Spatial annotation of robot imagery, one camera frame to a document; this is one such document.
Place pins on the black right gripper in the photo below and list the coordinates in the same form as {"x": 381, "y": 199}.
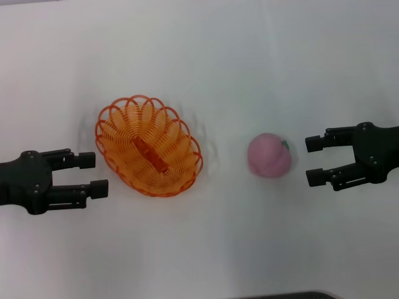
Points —
{"x": 377, "y": 152}

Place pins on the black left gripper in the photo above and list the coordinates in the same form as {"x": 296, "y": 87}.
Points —
{"x": 28, "y": 180}

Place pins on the pink toy peach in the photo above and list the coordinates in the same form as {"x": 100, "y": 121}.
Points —
{"x": 269, "y": 155}

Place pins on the dark robot torso edge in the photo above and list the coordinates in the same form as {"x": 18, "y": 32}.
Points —
{"x": 296, "y": 296}

